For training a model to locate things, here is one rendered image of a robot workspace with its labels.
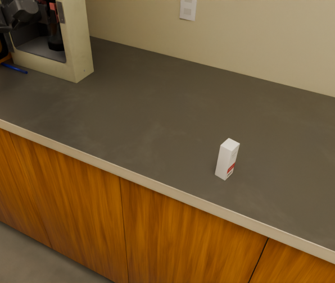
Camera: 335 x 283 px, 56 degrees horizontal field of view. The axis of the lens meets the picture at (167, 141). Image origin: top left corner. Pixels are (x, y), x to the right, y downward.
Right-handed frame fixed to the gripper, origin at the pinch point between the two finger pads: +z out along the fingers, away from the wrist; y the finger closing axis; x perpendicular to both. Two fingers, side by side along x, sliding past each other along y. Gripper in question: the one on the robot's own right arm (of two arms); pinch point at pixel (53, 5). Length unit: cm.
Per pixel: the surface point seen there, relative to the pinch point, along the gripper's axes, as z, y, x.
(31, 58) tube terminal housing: -10.8, 6.5, 18.2
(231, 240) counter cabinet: -36, -87, 39
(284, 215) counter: -34, -97, 24
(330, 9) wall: 34, -92, -5
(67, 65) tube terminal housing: -10.4, -11.8, 16.5
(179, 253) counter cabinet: -37, -72, 58
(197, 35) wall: 33, -45, 14
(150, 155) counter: -32, -59, 24
